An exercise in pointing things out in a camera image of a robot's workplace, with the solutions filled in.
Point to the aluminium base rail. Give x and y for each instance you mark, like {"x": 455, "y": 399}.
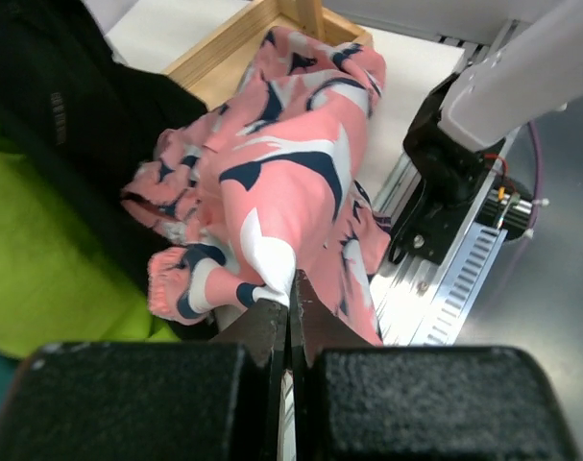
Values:
{"x": 421, "y": 303}

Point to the pink patterned shorts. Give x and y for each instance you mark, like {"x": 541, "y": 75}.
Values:
{"x": 265, "y": 185}

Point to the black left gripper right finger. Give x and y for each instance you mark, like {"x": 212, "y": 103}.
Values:
{"x": 355, "y": 401}

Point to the black shorts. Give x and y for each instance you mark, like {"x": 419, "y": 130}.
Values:
{"x": 84, "y": 120}

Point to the lime green shorts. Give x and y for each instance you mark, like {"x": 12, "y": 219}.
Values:
{"x": 56, "y": 283}

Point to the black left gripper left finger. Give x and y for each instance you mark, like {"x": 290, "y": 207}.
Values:
{"x": 212, "y": 400}

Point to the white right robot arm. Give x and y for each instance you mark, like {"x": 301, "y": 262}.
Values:
{"x": 463, "y": 121}

